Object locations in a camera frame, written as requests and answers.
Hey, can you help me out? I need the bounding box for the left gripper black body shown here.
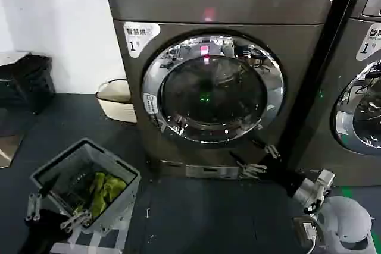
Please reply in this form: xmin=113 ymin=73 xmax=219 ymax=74
xmin=24 ymin=208 xmax=75 ymax=254

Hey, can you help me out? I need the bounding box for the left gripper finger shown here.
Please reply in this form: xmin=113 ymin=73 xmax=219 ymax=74
xmin=49 ymin=190 xmax=93 ymax=233
xmin=26 ymin=175 xmax=60 ymax=221

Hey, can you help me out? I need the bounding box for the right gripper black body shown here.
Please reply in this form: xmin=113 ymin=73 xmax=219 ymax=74
xmin=261 ymin=154 xmax=303 ymax=199

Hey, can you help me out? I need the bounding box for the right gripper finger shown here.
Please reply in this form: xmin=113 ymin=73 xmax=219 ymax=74
xmin=228 ymin=150 xmax=268 ymax=180
xmin=252 ymin=136 xmax=282 ymax=159

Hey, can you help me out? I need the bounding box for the green cloth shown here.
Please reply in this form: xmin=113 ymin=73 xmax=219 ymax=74
xmin=90 ymin=171 xmax=128 ymax=218

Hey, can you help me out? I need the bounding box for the small grey box white plug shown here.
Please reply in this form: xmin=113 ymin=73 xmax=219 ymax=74
xmin=292 ymin=216 xmax=318 ymax=242

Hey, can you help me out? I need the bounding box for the beige cardboard sheet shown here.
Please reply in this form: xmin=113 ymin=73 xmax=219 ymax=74
xmin=0 ymin=133 xmax=25 ymax=170

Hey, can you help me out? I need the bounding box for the grey plastic laundry basket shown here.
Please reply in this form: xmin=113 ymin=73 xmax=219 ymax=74
xmin=29 ymin=137 xmax=142 ymax=230

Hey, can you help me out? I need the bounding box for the round chrome glass dryer door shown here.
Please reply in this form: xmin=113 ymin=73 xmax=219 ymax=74
xmin=140 ymin=35 xmax=286 ymax=145
xmin=334 ymin=58 xmax=381 ymax=150

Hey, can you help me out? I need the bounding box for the grey dryer with control panel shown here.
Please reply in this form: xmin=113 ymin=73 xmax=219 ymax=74
xmin=293 ymin=0 xmax=381 ymax=184

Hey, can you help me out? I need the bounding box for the black lined waste bin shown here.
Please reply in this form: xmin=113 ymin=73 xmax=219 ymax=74
xmin=0 ymin=53 xmax=57 ymax=115

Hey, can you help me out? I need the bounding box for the cream plastic bin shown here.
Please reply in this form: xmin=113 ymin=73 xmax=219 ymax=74
xmin=95 ymin=79 xmax=138 ymax=124

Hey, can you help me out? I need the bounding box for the grey dryer with number sticker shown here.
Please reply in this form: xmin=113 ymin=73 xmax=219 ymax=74
xmin=102 ymin=0 xmax=342 ymax=181

